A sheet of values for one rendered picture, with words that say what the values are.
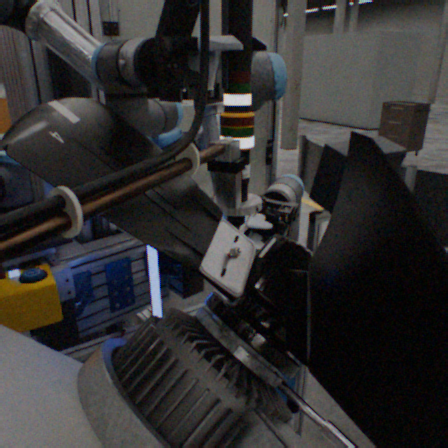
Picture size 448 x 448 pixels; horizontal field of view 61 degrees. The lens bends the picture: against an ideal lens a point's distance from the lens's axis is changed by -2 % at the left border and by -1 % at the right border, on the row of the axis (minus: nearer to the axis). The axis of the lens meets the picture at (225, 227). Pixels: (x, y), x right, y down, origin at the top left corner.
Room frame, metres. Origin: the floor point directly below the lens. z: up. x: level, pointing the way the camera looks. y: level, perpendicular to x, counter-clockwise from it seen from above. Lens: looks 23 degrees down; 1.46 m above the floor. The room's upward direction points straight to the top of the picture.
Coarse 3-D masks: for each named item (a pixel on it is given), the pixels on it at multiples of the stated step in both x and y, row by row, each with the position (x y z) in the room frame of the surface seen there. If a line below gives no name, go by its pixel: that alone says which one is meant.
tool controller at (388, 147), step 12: (336, 144) 1.14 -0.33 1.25; (348, 144) 1.16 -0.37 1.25; (384, 144) 1.20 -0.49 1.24; (396, 144) 1.22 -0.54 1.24; (324, 156) 1.14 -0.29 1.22; (336, 156) 1.10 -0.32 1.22; (396, 156) 1.16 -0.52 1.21; (324, 168) 1.13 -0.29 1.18; (336, 168) 1.09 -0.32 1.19; (396, 168) 1.19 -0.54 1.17; (324, 180) 1.13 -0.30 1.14; (336, 180) 1.09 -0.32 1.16; (312, 192) 1.17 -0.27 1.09; (324, 192) 1.12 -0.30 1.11; (336, 192) 1.08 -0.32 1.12; (324, 204) 1.12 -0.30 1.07
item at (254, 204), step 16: (224, 144) 0.45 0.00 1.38; (224, 160) 0.45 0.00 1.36; (240, 160) 0.46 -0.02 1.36; (224, 176) 0.47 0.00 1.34; (240, 176) 0.48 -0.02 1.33; (224, 192) 0.47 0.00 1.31; (240, 192) 0.48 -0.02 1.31; (224, 208) 0.47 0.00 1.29; (240, 208) 0.47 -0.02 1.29; (256, 208) 0.48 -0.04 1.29
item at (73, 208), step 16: (208, 0) 0.42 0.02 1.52; (208, 16) 0.42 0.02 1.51; (208, 32) 0.42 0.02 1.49; (208, 48) 0.42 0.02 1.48; (208, 64) 0.42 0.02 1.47; (192, 128) 0.39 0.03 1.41; (176, 144) 0.36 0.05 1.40; (192, 144) 0.38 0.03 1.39; (160, 160) 0.33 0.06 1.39; (176, 160) 0.38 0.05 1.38; (192, 160) 0.38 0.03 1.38; (112, 176) 0.27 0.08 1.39; (128, 176) 0.28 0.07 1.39; (64, 192) 0.23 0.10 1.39; (80, 192) 0.24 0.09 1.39; (96, 192) 0.25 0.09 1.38; (32, 208) 0.20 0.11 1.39; (48, 208) 0.21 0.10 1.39; (64, 208) 0.23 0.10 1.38; (80, 208) 0.23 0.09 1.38; (0, 224) 0.18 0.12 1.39; (16, 224) 0.19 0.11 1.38; (80, 224) 0.22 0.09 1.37
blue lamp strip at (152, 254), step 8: (152, 248) 0.80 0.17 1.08; (152, 256) 0.80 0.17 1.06; (152, 264) 0.79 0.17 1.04; (152, 272) 0.79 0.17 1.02; (152, 280) 0.79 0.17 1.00; (152, 288) 0.79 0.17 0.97; (152, 296) 0.79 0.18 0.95; (152, 304) 0.79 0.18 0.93; (160, 304) 0.80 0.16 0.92; (160, 312) 0.80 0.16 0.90
